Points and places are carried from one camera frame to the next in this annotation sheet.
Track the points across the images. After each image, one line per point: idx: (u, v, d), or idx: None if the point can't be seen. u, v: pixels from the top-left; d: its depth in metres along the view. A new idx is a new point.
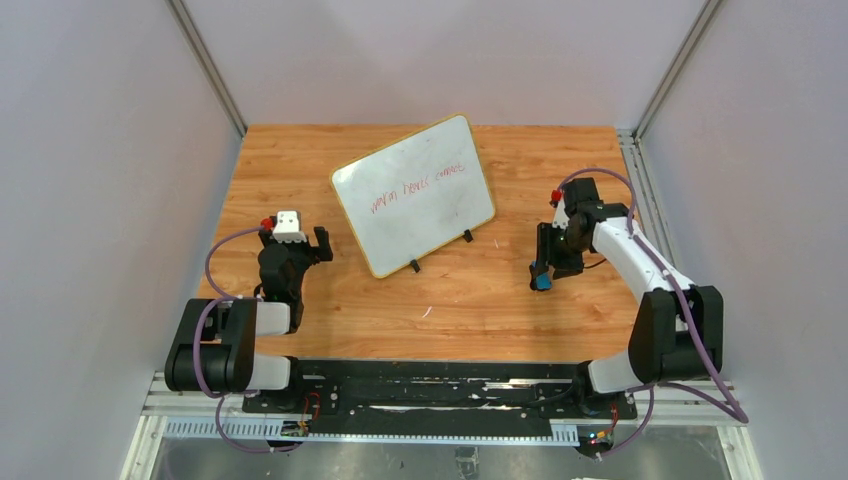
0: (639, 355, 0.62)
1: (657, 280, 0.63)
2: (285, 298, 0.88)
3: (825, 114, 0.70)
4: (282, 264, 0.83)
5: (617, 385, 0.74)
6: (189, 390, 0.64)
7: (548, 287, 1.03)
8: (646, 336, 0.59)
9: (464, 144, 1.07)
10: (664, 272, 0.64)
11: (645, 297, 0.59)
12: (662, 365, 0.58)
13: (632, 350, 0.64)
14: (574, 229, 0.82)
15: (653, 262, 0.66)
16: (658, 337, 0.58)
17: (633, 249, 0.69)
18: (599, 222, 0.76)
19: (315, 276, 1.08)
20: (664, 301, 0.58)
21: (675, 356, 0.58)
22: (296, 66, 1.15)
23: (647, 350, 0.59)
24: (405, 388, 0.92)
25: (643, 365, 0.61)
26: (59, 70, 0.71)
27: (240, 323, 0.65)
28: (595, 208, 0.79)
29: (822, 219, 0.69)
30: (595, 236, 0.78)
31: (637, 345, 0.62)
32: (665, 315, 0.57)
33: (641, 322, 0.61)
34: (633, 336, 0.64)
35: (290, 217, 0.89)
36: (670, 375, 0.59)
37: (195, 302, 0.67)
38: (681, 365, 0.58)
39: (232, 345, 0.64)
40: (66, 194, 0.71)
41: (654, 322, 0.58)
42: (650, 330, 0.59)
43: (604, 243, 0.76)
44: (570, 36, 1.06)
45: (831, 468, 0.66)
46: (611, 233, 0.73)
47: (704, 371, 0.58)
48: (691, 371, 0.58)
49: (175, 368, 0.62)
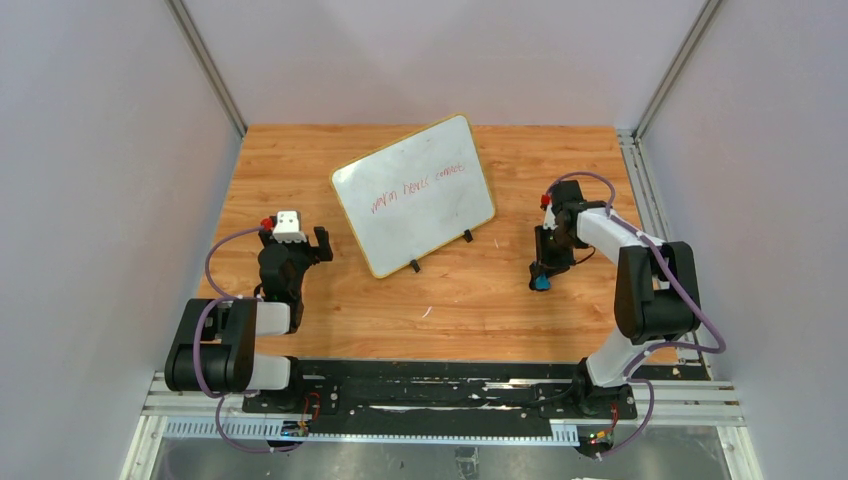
0: (623, 315, 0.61)
1: (632, 241, 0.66)
2: (285, 298, 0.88)
3: (824, 114, 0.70)
4: (282, 264, 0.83)
5: (617, 370, 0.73)
6: (188, 390, 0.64)
7: (547, 286, 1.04)
8: (626, 290, 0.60)
9: (464, 144, 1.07)
10: (637, 234, 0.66)
11: (621, 253, 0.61)
12: (644, 315, 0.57)
13: (617, 317, 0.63)
14: (560, 226, 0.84)
15: (627, 230, 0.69)
16: (636, 284, 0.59)
17: (609, 224, 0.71)
18: (580, 213, 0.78)
19: (314, 274, 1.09)
20: (637, 255, 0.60)
21: (656, 306, 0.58)
22: (297, 65, 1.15)
23: (626, 301, 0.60)
24: (405, 388, 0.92)
25: (627, 321, 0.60)
26: (59, 69, 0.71)
27: (241, 322, 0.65)
28: (577, 205, 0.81)
29: (821, 220, 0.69)
30: (579, 227, 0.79)
31: (620, 305, 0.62)
32: (639, 262, 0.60)
33: (620, 280, 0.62)
34: (616, 300, 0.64)
35: (290, 217, 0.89)
36: (653, 328, 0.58)
37: (195, 302, 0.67)
38: (663, 314, 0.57)
39: (232, 346, 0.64)
40: (66, 194, 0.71)
41: (629, 269, 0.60)
42: (626, 280, 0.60)
43: (586, 232, 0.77)
44: (570, 37, 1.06)
45: (832, 467, 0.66)
46: (592, 218, 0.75)
47: (688, 322, 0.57)
48: (675, 321, 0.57)
49: (175, 364, 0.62)
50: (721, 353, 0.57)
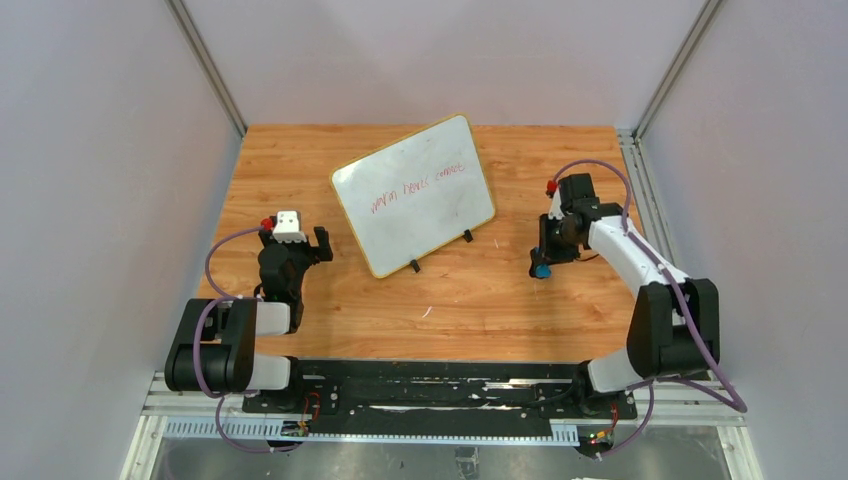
0: (637, 349, 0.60)
1: (653, 275, 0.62)
2: (284, 297, 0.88)
3: (825, 114, 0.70)
4: (282, 264, 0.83)
5: (620, 383, 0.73)
6: (186, 390, 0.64)
7: (547, 275, 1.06)
8: (643, 329, 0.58)
9: (464, 144, 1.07)
10: (660, 265, 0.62)
11: (641, 292, 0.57)
12: (661, 358, 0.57)
13: (630, 345, 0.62)
14: (570, 228, 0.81)
15: (648, 258, 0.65)
16: (656, 329, 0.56)
17: (628, 246, 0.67)
18: (594, 221, 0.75)
19: (313, 273, 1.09)
20: (660, 296, 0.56)
21: (674, 349, 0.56)
22: (297, 65, 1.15)
23: (644, 345, 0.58)
24: (405, 388, 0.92)
25: (642, 358, 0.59)
26: (59, 69, 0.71)
27: (241, 321, 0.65)
28: (590, 208, 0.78)
29: (821, 220, 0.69)
30: (591, 236, 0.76)
31: (636, 339, 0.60)
32: (661, 308, 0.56)
33: (637, 315, 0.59)
34: (630, 329, 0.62)
35: (290, 217, 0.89)
36: (668, 369, 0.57)
37: (195, 302, 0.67)
38: (681, 358, 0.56)
39: (232, 345, 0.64)
40: (66, 193, 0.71)
41: (651, 317, 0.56)
42: (646, 325, 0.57)
43: (600, 245, 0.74)
44: (570, 37, 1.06)
45: (832, 467, 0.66)
46: (606, 232, 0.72)
47: (703, 363, 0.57)
48: (690, 364, 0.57)
49: (176, 364, 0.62)
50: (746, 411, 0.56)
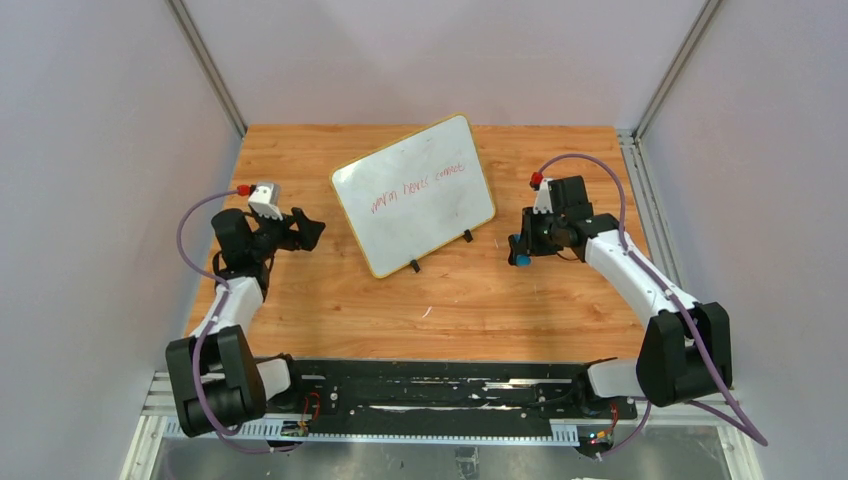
0: (648, 377, 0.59)
1: (660, 301, 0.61)
2: (245, 259, 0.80)
3: (824, 114, 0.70)
4: (237, 220, 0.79)
5: (621, 389, 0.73)
6: (208, 433, 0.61)
7: (525, 263, 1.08)
8: (657, 359, 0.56)
9: (465, 143, 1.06)
10: (666, 291, 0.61)
11: (652, 323, 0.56)
12: (675, 387, 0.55)
13: (640, 373, 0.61)
14: (565, 242, 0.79)
15: (654, 281, 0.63)
16: (671, 359, 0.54)
17: (631, 267, 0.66)
18: (590, 238, 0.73)
19: (291, 272, 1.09)
20: (672, 326, 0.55)
21: (688, 376, 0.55)
22: (297, 65, 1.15)
23: (658, 377, 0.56)
24: (405, 388, 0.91)
25: (655, 386, 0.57)
26: (59, 69, 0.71)
27: (236, 358, 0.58)
28: (585, 223, 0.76)
29: (821, 220, 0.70)
30: (587, 252, 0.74)
31: (646, 367, 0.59)
32: (675, 338, 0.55)
33: (649, 346, 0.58)
34: (640, 357, 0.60)
35: (265, 189, 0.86)
36: (683, 397, 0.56)
37: (177, 353, 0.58)
38: (696, 385, 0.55)
39: (240, 385, 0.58)
40: (66, 193, 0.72)
41: (665, 350, 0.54)
42: (660, 358, 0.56)
43: (599, 261, 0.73)
44: (571, 37, 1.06)
45: (833, 468, 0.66)
46: (605, 250, 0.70)
47: (715, 388, 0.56)
48: (703, 389, 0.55)
49: (189, 415, 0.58)
50: (766, 444, 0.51)
